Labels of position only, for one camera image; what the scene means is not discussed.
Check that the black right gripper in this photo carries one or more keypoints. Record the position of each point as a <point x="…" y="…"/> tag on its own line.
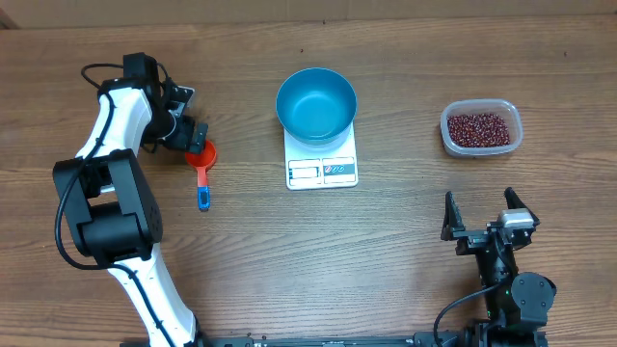
<point x="453" y="228"/>

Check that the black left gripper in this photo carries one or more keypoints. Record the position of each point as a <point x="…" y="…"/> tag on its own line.
<point x="183" y="143"/>

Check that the orange scoop with blue handle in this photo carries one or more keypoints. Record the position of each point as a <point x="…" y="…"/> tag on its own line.
<point x="202" y="163"/>

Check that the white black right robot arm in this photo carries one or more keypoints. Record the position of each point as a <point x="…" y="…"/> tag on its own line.
<point x="517" y="303"/>

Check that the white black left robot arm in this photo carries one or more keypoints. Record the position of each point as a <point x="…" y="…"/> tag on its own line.
<point x="107" y="218"/>

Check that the teal bowl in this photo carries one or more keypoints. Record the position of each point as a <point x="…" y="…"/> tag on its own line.
<point x="316" y="105"/>

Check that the white kitchen scale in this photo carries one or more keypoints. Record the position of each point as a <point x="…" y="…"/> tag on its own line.
<point x="324" y="166"/>

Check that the red beans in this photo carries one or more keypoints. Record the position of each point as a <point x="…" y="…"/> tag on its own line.
<point x="478" y="130"/>

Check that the clear plastic container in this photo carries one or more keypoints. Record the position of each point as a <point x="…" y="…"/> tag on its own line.
<point x="501" y="107"/>

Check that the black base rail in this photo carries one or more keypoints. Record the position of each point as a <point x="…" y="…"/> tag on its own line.
<point x="417" y="340"/>

